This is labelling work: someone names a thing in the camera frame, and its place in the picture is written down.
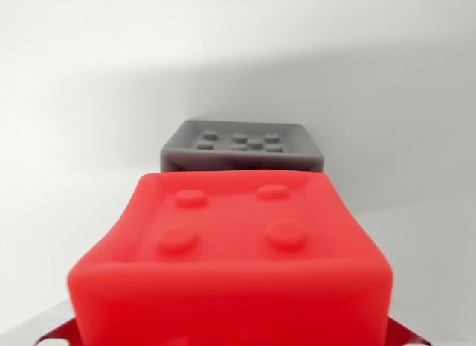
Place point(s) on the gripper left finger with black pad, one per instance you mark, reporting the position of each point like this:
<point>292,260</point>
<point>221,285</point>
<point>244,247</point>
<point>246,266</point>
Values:
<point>59,331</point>

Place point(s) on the red cube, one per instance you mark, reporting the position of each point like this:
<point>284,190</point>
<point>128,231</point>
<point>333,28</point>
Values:
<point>230,268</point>

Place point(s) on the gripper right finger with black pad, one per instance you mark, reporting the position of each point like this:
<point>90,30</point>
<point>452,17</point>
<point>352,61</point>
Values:
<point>403,333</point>

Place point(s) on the gray cube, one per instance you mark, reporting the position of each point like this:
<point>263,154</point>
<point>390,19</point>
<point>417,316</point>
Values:
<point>241,152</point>

